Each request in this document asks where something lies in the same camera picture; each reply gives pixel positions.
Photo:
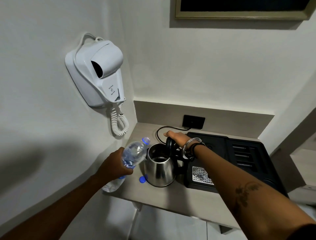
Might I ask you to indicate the black wall socket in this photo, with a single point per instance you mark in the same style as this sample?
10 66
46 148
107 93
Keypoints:
193 122

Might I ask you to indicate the silver bangle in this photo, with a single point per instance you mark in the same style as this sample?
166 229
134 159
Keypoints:
187 147

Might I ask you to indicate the person's right forearm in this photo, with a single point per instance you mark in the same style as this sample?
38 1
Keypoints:
246 190

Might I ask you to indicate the white wall-mounted hair dryer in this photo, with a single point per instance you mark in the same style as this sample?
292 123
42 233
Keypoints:
96 73

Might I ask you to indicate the person's left hand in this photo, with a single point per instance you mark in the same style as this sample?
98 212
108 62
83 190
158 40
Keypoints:
112 165

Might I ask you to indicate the person's right hand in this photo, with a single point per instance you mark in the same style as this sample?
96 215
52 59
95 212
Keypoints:
177 138

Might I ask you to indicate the gold framed mirror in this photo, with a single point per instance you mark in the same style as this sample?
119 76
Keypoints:
243 10

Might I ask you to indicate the stainless steel electric kettle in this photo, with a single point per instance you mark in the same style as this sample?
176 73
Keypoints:
160 165

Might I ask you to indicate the person's right fingers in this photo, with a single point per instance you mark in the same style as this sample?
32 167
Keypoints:
169 134

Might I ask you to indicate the blue bottle cap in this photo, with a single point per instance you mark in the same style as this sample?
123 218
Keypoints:
142 179

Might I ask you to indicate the clear plastic water bottle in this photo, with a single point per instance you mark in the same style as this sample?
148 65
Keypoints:
130 158

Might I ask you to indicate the black wrist band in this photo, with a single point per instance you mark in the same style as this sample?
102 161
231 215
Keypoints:
195 148

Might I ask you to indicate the person's left thumb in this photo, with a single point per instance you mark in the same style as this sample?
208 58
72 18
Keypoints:
126 168

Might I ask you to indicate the black tray with metal grate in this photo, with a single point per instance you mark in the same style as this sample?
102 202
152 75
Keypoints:
237 160

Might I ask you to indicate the person's left forearm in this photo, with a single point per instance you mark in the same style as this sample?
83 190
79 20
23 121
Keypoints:
51 210

